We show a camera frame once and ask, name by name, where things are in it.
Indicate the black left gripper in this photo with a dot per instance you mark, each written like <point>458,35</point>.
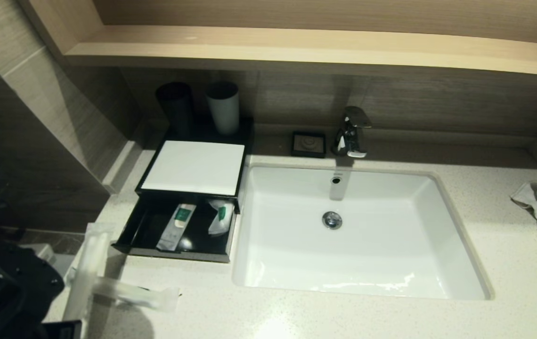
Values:
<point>63,330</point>

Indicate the clear toothbrush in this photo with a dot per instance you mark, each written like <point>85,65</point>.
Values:
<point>89,268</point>

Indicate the long clear toothbrush packet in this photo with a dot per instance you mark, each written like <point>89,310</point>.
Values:
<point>141,294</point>

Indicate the black tray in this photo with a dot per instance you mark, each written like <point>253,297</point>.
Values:
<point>146,226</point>

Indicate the small plain white sachet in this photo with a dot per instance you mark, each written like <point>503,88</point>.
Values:
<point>221,221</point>

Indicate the white sachet with green square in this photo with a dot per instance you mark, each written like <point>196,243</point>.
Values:
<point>214,203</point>

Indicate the grey plastic cup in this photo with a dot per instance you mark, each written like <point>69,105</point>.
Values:
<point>223,113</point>

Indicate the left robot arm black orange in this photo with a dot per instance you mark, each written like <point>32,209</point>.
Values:
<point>9,287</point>

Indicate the black amenity box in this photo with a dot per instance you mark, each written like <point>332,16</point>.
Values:
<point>247,141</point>

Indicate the grey sachet with green label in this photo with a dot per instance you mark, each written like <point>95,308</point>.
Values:
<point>176,226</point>

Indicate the black cup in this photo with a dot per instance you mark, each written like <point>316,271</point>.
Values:
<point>176,108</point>

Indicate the chrome drain stopper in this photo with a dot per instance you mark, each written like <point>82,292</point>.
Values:
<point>332,220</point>

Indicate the black soap dish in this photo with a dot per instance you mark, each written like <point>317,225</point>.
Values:
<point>308,143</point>

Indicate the white sink basin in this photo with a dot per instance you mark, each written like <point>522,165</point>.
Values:
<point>367,254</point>

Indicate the chrome faucet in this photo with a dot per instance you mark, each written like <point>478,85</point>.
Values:
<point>351,136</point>

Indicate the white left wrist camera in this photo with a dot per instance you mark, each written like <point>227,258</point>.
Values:
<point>45,253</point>

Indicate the wooden wall shelf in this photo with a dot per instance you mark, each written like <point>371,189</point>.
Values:
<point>344,44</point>

